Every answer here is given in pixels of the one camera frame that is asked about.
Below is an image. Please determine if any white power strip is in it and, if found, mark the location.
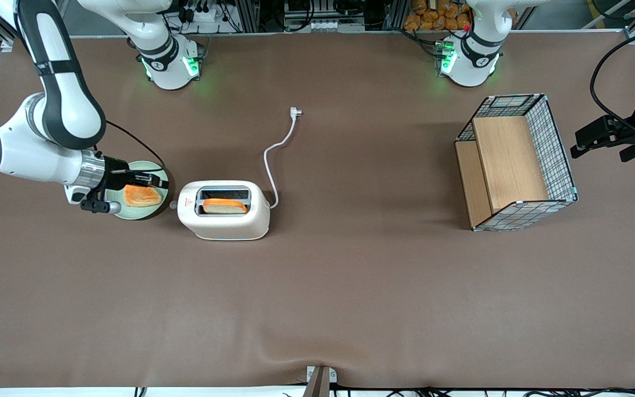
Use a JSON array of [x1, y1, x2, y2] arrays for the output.
[[177, 4, 218, 23]]

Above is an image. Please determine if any bag of bread rolls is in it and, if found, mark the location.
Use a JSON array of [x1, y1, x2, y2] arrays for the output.
[[403, 0, 473, 32]]

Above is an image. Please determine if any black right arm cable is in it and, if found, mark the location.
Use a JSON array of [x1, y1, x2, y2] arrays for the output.
[[94, 120, 168, 178]]

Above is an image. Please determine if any wire basket with wooden shelf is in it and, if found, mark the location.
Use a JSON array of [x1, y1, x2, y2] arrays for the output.
[[454, 93, 579, 233]]

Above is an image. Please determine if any white two-slot toaster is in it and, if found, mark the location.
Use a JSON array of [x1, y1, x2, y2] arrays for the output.
[[170, 180, 271, 242]]

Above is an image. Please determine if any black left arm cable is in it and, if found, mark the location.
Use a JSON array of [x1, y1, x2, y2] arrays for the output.
[[590, 30, 635, 134]]

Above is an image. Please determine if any aluminium frame profile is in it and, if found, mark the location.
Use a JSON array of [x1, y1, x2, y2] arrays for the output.
[[238, 0, 260, 33]]

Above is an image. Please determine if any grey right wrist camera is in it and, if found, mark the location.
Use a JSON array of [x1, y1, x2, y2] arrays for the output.
[[65, 185, 123, 215]]

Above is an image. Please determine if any white terminal block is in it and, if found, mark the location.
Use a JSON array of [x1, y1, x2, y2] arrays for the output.
[[306, 20, 366, 32]]

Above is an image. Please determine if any triangular golden pastry bread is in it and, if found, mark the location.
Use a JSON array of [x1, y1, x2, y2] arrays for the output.
[[123, 185, 163, 208]]

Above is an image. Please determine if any toast slice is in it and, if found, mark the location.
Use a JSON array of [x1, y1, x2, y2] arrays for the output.
[[202, 198, 249, 216]]

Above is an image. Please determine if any white toaster power cord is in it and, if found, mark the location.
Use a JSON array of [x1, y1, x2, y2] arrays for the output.
[[263, 107, 303, 210]]

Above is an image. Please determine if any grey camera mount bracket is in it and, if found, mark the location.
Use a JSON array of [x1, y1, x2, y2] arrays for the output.
[[303, 365, 338, 397]]

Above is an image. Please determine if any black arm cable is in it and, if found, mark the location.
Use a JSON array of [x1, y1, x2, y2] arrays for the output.
[[590, 30, 635, 134], [94, 120, 168, 178]]

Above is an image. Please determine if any pale green round plate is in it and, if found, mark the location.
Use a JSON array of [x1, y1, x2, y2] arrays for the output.
[[104, 160, 170, 221]]

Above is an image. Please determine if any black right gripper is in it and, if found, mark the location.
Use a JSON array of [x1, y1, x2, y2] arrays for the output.
[[101, 156, 170, 194]]

